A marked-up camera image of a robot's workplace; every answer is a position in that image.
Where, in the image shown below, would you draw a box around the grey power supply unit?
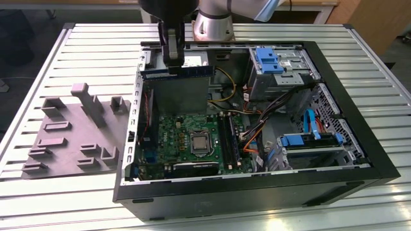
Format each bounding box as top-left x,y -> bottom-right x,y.
143,49 -> 213,116

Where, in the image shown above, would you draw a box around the yellow power wires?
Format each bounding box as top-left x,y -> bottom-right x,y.
207,67 -> 258,115

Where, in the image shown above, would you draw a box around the green motherboard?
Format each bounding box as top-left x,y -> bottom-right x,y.
135,112 -> 258,180

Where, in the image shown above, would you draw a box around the grey parts rack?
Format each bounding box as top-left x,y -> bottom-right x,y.
20,83 -> 133,181

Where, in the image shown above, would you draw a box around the metal disk bay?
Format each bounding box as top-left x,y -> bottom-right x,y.
266,144 -> 370,173

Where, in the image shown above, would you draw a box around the wooden cabinet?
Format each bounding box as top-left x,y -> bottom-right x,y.
327,0 -> 411,58

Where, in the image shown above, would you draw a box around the black graphics card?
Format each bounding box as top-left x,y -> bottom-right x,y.
166,160 -> 222,179

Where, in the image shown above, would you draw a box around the white framed workbench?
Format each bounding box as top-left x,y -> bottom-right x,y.
0,0 -> 342,25

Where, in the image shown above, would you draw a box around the silver CPU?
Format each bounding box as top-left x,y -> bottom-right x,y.
191,137 -> 209,150

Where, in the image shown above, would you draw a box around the black RAM slot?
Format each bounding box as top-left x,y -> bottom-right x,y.
218,113 -> 230,170

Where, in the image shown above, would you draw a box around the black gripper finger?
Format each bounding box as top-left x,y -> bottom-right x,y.
159,21 -> 187,75

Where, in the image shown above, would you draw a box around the blue plastic drive latch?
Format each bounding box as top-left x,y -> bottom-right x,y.
257,48 -> 286,75

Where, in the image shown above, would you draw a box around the black open PC case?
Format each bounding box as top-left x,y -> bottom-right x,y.
111,40 -> 402,221

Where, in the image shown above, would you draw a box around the hard disk in blue carrier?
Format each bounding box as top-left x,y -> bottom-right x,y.
278,133 -> 346,151

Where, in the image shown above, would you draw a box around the CPU socket metal cover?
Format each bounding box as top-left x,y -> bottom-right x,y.
189,129 -> 215,158

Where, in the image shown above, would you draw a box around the metal drive cage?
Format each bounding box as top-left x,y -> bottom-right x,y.
249,47 -> 322,102

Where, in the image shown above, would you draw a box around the orange wire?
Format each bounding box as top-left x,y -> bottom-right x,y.
242,136 -> 261,154

